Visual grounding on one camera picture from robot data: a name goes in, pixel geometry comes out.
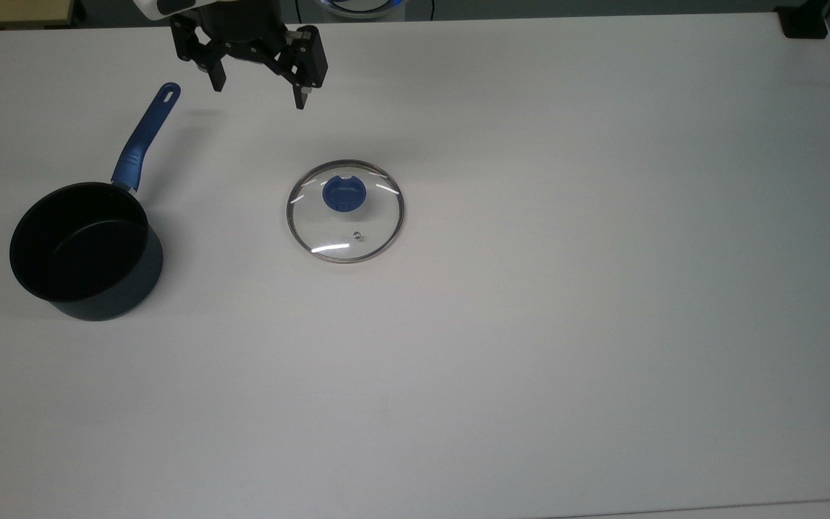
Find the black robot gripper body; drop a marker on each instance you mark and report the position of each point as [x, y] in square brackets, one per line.
[242, 32]

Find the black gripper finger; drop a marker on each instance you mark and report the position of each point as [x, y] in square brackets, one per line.
[195, 47]
[308, 61]

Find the glass lid with blue knob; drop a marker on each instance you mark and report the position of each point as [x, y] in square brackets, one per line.
[346, 216]

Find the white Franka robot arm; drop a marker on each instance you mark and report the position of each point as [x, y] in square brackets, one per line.
[147, 6]

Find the wooden furniture piece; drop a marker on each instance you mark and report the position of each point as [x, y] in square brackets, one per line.
[11, 11]

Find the black clamp at table corner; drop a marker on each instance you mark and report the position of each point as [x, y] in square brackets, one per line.
[802, 23]

